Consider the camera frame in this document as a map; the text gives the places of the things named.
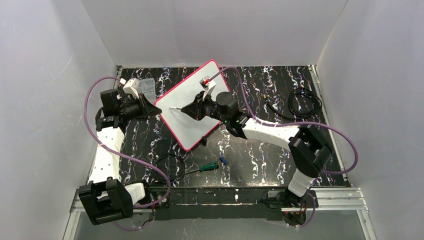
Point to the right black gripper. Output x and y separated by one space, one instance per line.
199 108

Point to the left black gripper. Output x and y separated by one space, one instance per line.
143 106

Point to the white marker pen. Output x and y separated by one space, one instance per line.
175 108

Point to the pink framed whiteboard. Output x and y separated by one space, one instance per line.
182 105

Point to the blue marker cap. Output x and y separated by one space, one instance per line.
223 160

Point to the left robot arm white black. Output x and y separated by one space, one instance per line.
104 198

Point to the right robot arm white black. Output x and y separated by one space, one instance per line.
308 147

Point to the clear plastic organizer box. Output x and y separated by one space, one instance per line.
147 86

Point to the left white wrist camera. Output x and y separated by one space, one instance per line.
131 86

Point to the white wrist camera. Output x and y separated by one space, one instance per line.
131 86
208 86

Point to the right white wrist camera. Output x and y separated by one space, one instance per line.
208 86

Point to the green handled screwdriver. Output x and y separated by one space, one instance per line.
208 167

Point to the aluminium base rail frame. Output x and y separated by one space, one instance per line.
224 204

